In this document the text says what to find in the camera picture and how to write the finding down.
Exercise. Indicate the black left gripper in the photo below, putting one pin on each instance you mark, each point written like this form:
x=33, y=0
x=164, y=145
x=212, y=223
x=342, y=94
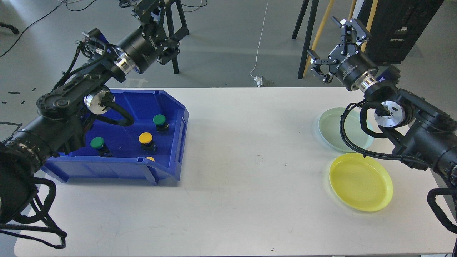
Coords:
x=147, y=44

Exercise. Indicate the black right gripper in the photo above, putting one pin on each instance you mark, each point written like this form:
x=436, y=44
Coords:
x=347, y=60

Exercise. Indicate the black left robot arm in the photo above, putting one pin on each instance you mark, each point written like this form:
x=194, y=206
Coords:
x=69, y=111

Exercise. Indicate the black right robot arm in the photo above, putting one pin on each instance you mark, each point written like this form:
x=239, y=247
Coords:
x=424, y=137

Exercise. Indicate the light green plate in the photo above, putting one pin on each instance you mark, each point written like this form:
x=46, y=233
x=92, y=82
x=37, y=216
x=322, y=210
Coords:
x=329, y=129

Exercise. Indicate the yellow plate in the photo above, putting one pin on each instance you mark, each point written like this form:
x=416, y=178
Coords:
x=360, y=182

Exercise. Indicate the yellow wooden pole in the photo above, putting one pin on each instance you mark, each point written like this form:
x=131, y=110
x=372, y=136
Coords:
x=319, y=33
x=352, y=9

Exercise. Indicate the black tripod stand right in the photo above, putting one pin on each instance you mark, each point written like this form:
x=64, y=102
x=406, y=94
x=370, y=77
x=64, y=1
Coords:
x=311, y=5

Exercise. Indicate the black computer tower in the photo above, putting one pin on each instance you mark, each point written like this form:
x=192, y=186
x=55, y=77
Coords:
x=397, y=25

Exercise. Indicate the white power strip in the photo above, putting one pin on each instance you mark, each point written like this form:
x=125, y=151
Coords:
x=259, y=81

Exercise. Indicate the blue plastic bin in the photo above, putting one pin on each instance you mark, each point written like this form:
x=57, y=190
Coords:
x=128, y=161

